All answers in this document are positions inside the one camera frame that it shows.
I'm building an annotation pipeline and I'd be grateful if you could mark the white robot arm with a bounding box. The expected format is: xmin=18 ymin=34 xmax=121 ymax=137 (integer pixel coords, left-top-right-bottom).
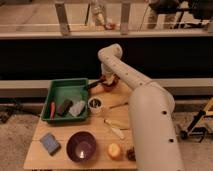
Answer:
xmin=98 ymin=44 xmax=185 ymax=171

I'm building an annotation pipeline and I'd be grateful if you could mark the purple bowl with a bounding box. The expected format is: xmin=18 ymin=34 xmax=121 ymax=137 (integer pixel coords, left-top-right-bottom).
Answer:
xmin=66 ymin=131 xmax=97 ymax=163

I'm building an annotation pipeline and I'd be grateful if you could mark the small white cup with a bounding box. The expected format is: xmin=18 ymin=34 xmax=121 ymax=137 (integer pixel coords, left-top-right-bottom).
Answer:
xmin=88 ymin=97 xmax=103 ymax=114

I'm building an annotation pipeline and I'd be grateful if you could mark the metal fork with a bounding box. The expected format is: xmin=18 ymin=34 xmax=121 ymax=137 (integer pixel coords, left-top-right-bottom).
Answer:
xmin=108 ymin=102 xmax=128 ymax=109

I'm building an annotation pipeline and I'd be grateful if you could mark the grey crumpled cloth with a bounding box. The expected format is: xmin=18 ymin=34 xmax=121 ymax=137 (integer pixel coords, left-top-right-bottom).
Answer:
xmin=69 ymin=100 xmax=86 ymax=117

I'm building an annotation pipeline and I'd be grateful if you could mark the green plastic tray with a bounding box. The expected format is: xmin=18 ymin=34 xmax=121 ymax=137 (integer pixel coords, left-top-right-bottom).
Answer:
xmin=41 ymin=78 xmax=88 ymax=124

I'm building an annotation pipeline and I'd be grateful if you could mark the wooden spatula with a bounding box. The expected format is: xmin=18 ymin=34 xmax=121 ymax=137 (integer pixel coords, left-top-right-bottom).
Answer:
xmin=104 ymin=119 xmax=130 ymax=130

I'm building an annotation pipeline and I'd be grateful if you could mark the orange fruit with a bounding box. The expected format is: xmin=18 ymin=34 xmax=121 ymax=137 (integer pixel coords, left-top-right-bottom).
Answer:
xmin=107 ymin=143 xmax=122 ymax=160

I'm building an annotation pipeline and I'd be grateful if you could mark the bunch of dark grapes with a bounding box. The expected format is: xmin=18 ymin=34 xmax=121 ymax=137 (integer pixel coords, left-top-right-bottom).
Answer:
xmin=126 ymin=148 xmax=136 ymax=161

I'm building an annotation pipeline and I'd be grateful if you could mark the blue sponge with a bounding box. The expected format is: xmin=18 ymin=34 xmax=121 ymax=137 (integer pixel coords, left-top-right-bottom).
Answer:
xmin=40 ymin=133 xmax=61 ymax=156

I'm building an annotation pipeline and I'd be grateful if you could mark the black wheeled stand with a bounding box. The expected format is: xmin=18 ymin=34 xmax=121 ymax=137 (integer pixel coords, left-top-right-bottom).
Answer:
xmin=179 ymin=98 xmax=213 ymax=141

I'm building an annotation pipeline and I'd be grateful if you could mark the red pan with handle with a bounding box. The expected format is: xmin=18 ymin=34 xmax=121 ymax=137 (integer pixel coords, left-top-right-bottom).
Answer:
xmin=87 ymin=75 xmax=119 ymax=94

